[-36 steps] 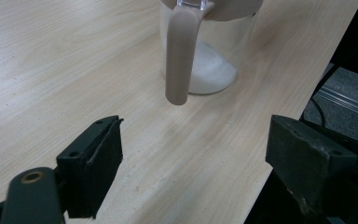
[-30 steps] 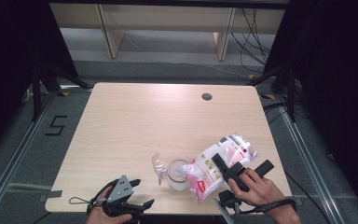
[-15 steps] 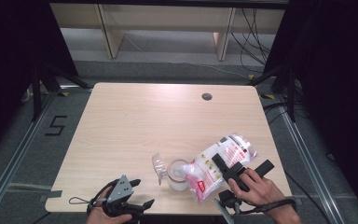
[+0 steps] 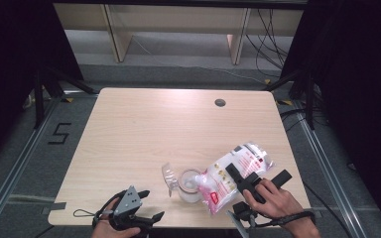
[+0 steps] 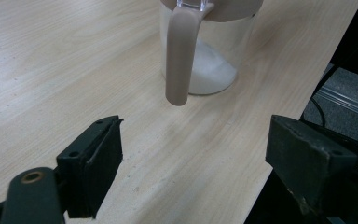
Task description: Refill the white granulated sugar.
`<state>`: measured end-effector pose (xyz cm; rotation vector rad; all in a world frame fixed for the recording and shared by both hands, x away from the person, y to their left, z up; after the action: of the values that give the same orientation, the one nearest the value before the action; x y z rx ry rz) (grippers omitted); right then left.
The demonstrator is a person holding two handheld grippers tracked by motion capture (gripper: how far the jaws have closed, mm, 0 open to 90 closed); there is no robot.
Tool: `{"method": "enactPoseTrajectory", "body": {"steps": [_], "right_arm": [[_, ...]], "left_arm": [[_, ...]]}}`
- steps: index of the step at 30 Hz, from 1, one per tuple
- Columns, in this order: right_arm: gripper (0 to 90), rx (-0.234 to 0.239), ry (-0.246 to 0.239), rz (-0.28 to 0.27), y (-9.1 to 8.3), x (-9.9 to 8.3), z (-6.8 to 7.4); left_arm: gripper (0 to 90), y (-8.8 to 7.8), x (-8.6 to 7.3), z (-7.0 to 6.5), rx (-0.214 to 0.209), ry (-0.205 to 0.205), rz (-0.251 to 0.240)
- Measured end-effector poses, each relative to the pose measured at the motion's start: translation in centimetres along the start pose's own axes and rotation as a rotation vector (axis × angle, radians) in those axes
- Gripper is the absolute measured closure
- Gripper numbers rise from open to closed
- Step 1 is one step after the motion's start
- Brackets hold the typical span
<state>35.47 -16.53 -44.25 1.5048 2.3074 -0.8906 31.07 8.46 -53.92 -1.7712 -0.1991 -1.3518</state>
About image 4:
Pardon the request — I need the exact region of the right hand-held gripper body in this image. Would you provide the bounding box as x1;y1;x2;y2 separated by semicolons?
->
226;174;263;238

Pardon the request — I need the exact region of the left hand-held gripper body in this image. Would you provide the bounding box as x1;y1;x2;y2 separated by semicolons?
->
108;185;156;233

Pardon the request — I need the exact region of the red white spouted pouch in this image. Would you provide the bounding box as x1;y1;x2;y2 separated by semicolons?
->
195;141;276;217

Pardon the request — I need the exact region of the clear glass jar hinged lid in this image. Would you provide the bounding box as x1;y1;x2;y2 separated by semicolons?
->
161;161;203;204

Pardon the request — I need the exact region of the person's right hand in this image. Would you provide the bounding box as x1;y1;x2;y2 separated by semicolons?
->
242;178;313;229

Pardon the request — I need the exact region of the person's left hand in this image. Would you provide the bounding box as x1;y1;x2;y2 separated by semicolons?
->
90;197;141;238

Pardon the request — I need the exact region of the grey tape strip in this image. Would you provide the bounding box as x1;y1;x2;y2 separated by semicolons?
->
41;201;67;216

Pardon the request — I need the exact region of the black metal stand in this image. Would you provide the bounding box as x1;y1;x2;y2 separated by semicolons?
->
32;64;95;131
263;67;316;131

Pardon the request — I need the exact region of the black curtain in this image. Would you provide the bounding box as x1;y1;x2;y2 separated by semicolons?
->
280;0;381;237
0;0;84;170

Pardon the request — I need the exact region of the beige wooden desk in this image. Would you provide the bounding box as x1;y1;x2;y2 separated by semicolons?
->
51;3;305;65

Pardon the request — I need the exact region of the aluminium floor rail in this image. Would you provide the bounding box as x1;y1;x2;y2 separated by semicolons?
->
0;98;62;232
292;102;362;238

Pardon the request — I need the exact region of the black floor cable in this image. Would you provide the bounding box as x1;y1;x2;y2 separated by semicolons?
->
302;180;345;238

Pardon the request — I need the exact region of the bundle of black cables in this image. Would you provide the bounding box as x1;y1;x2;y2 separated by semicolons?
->
245;8;291;79

